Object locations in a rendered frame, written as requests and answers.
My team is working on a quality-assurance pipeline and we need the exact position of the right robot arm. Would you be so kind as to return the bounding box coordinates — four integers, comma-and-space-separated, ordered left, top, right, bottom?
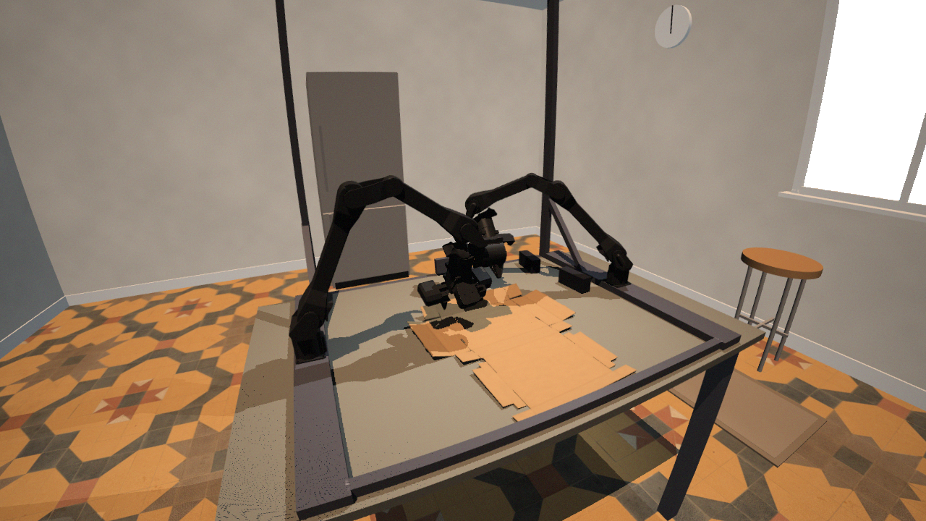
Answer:
289, 175, 507, 364

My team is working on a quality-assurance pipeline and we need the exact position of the black metal overhead frame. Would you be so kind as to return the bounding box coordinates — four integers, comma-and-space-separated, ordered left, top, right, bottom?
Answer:
276, 0, 587, 284

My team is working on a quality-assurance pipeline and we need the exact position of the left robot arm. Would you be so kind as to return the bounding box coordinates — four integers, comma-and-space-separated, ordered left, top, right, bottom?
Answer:
465, 173, 633, 288

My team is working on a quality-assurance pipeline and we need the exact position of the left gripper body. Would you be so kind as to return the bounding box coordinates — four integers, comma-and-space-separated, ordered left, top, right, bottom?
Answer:
472, 226, 515, 268

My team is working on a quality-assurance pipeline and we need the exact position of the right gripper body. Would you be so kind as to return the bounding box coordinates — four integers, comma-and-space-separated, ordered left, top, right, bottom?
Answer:
417, 262, 492, 307

